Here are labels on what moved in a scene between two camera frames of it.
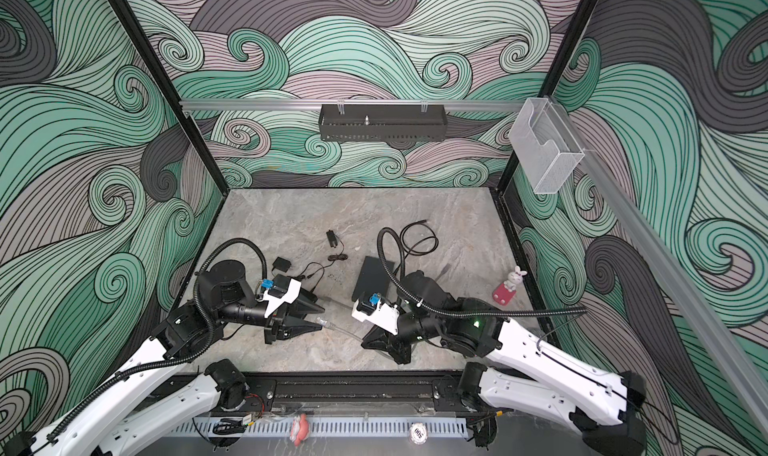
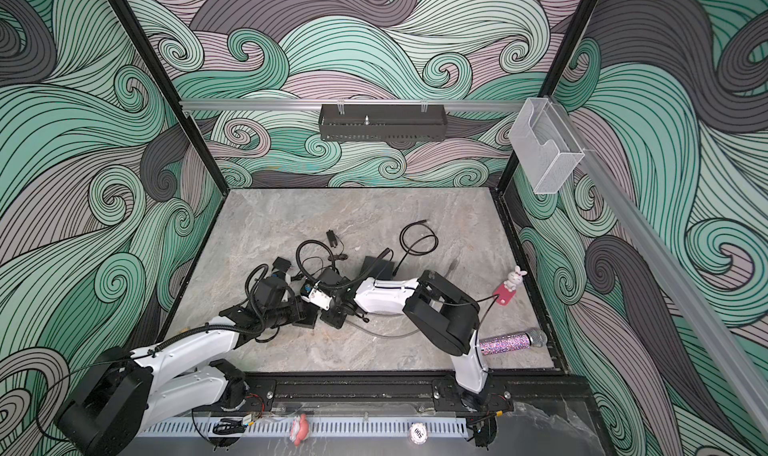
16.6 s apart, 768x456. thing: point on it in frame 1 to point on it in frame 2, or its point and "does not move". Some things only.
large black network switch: x=373 y=277 does not move
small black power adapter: x=281 y=264 does not move
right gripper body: x=401 y=345 to x=333 y=316
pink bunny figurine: x=506 y=291 does not move
